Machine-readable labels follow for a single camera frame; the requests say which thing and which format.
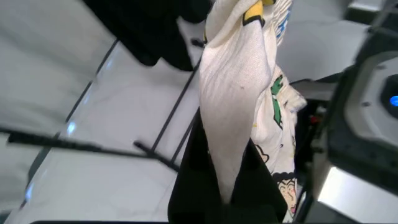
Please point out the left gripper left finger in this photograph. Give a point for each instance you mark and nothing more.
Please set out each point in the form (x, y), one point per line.
(192, 193)

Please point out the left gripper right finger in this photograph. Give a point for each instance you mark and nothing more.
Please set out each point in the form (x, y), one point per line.
(258, 199)

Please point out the cream printed garment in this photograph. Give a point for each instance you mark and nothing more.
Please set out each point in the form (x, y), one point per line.
(236, 77)

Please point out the black garment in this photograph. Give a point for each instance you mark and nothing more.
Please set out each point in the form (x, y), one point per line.
(149, 28)

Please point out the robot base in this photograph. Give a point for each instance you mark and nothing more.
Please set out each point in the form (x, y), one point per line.
(357, 149)

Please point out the black clothes rack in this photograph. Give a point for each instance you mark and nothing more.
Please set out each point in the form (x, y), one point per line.
(77, 145)

